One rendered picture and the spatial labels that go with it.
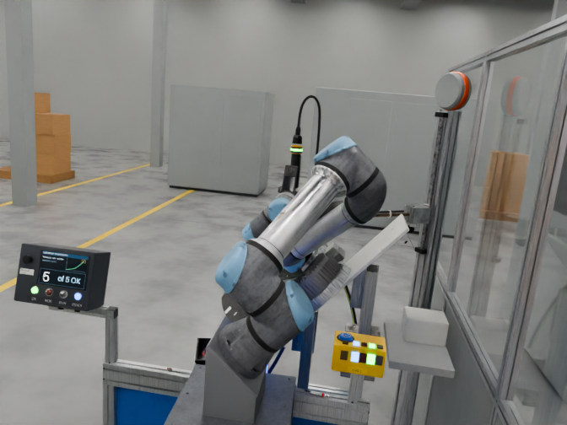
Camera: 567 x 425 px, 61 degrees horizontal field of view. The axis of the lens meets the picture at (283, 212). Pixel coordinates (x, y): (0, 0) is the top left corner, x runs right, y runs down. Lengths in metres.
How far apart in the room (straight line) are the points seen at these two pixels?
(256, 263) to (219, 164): 8.15
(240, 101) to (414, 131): 3.34
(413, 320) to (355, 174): 0.92
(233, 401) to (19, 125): 6.84
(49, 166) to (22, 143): 2.16
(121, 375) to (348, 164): 1.06
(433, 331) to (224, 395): 1.08
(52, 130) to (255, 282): 8.79
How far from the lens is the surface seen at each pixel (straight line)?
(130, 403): 1.89
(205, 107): 9.28
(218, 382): 1.26
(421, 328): 2.09
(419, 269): 2.31
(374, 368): 1.57
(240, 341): 1.23
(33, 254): 1.78
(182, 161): 9.49
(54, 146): 9.85
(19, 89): 7.78
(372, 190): 1.33
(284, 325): 1.19
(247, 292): 1.15
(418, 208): 2.15
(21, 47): 7.76
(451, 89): 2.18
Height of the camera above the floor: 1.77
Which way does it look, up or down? 13 degrees down
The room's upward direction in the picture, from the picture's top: 5 degrees clockwise
